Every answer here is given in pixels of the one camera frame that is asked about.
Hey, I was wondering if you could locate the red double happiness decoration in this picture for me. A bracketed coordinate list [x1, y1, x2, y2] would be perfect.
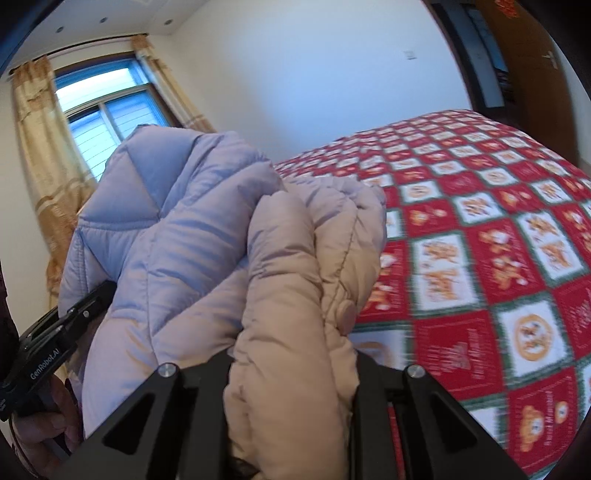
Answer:
[494, 0, 519, 19]

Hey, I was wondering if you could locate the beige curtain left panel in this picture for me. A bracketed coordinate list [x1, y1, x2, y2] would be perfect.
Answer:
[11, 57, 97, 307]

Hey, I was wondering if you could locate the lilac quilted puffer jacket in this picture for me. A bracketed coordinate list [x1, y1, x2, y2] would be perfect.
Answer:
[58, 125, 386, 479]

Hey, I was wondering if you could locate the brown wooden door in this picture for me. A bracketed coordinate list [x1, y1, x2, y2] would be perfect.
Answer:
[476, 0, 579, 165]

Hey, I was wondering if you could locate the blue framed window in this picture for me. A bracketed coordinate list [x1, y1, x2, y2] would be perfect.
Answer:
[56, 54, 180, 179]

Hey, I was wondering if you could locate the silver door handle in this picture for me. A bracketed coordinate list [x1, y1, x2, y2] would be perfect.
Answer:
[543, 50, 559, 70]

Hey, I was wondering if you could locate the red patchwork bed quilt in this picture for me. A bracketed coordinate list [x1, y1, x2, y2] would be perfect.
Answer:
[276, 110, 590, 479]

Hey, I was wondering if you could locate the beige curtain panel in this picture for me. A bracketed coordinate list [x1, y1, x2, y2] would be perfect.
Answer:
[130, 35, 215, 133]
[11, 57, 97, 307]

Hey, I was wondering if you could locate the person's left hand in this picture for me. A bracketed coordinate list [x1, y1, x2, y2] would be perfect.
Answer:
[11, 376, 82, 478]

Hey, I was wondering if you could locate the beige curtain right panel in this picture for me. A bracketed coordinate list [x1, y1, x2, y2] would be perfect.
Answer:
[130, 35, 215, 133]

